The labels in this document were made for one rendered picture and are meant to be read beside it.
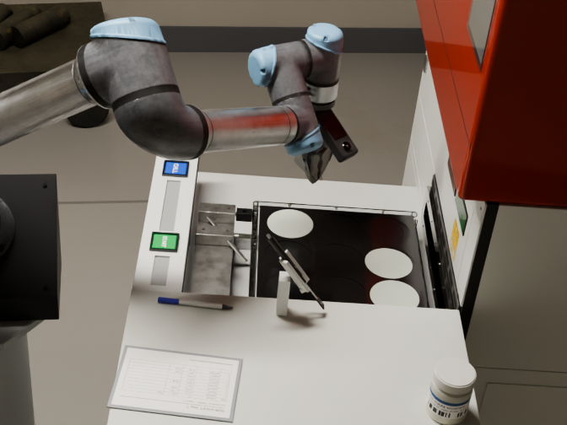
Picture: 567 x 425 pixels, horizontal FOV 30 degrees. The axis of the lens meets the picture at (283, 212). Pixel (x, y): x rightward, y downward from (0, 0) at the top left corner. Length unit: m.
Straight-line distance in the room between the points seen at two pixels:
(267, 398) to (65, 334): 1.59
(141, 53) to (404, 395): 0.73
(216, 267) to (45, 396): 1.09
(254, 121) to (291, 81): 0.18
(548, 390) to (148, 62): 1.06
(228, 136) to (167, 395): 0.46
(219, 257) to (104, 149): 1.96
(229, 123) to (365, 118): 2.62
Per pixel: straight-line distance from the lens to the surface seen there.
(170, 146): 1.76
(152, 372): 1.86
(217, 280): 2.18
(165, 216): 2.22
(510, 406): 2.26
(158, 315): 1.97
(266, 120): 1.94
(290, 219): 2.32
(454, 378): 1.79
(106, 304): 3.44
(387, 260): 2.24
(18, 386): 2.38
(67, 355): 3.28
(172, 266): 2.08
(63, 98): 1.83
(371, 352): 1.94
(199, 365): 1.87
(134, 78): 1.74
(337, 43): 2.10
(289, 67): 2.06
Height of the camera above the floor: 2.30
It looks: 37 degrees down
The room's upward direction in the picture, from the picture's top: 6 degrees clockwise
